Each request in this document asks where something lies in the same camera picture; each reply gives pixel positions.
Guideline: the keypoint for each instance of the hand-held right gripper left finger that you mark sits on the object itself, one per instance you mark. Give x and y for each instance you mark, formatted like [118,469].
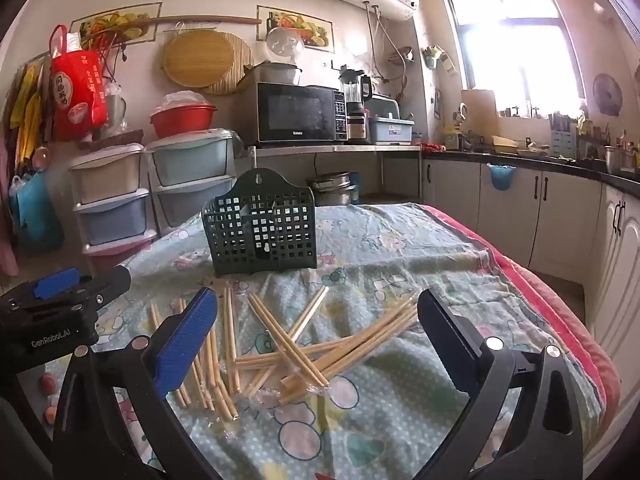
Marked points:
[185,345]

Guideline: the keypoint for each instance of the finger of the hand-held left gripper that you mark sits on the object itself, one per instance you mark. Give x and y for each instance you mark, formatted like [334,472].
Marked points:
[55,284]
[107,285]

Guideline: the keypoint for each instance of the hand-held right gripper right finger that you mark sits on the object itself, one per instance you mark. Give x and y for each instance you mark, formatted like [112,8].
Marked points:
[445,340]

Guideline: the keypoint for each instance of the pile of wooden chopsticks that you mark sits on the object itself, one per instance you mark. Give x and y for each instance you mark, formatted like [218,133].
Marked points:
[231,340]

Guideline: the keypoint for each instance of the green plastic utensil basket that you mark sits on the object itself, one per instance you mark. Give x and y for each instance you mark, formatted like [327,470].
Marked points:
[260,240]

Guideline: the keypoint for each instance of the blue bag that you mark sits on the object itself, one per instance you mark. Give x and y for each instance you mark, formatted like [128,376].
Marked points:
[35,215]

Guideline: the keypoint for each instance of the printed light blue blanket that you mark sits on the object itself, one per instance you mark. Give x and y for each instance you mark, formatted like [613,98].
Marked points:
[390,270]

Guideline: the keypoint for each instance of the clear plastic wrapper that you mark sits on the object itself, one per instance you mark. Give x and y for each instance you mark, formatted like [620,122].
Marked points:
[265,400]

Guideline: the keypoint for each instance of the beige and blue drawer tower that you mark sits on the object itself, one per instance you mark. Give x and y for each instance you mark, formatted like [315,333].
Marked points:
[107,180]

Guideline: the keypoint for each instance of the pink blanket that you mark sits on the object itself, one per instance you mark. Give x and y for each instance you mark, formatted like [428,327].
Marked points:
[575,330]

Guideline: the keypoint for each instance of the wicker basket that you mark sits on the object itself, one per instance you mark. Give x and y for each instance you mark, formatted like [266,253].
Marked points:
[112,139]

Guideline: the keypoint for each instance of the blue hanging bin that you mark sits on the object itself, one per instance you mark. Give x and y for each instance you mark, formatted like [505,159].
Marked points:
[501,177]

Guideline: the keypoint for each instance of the white kitchen cabinets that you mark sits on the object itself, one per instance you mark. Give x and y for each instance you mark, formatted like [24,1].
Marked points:
[565,215]

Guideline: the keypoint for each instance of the yellow hanging cloth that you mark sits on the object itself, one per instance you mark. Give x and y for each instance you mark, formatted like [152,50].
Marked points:
[25,110]

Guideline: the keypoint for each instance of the red plastic basin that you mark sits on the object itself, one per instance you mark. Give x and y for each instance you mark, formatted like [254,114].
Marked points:
[182,120]

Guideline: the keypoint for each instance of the stack of steel pots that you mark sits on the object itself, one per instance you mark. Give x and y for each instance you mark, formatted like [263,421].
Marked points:
[330,187]

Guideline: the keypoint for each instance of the red shopping bag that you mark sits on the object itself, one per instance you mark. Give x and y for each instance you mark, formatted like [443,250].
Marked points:
[75,90]

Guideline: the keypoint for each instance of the clear plastic bag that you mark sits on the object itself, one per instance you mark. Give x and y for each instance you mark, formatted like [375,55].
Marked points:
[180,97]

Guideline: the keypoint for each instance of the black countertop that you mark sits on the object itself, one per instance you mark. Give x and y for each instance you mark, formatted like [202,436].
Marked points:
[550,164]

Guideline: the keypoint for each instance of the blue dish drainer box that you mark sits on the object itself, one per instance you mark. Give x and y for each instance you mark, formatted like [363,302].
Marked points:
[390,130]

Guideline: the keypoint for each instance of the metal shelf table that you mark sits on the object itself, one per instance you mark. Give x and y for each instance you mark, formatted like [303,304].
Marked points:
[340,149]

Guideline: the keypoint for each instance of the pale cutting board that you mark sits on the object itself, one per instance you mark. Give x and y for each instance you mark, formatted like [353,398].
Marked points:
[477,104]

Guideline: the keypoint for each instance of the round wooden cutting board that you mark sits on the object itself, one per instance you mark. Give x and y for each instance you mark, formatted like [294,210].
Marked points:
[200,57]

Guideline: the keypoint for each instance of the black microwave oven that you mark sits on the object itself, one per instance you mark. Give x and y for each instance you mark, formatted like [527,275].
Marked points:
[295,112]

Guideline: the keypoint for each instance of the black blender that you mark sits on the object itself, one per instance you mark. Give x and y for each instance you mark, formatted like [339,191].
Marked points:
[352,95]

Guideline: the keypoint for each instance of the round bamboo mat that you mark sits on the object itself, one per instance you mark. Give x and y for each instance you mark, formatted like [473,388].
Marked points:
[242,55]

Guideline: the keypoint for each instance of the grey cooking pot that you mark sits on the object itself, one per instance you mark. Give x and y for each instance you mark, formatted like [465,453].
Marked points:
[277,74]

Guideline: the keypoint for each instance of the long wooden rolling pin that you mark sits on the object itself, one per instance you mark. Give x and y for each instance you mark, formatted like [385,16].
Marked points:
[200,20]

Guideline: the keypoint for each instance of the hanging metal strainer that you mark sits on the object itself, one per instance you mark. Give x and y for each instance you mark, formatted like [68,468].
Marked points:
[401,55]

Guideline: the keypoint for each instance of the clear plastic lid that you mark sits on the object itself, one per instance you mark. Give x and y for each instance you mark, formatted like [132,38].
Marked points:
[285,42]

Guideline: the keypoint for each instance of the window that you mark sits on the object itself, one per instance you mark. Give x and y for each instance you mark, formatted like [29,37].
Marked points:
[515,45]

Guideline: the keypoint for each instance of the fruit wall poster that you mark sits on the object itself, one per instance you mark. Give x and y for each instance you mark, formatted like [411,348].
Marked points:
[300,20]
[117,22]

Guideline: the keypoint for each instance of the green wall caddy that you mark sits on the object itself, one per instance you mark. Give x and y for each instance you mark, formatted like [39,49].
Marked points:
[432,57]

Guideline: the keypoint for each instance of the round wall fan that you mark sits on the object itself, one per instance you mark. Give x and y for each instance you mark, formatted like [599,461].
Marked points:
[607,94]

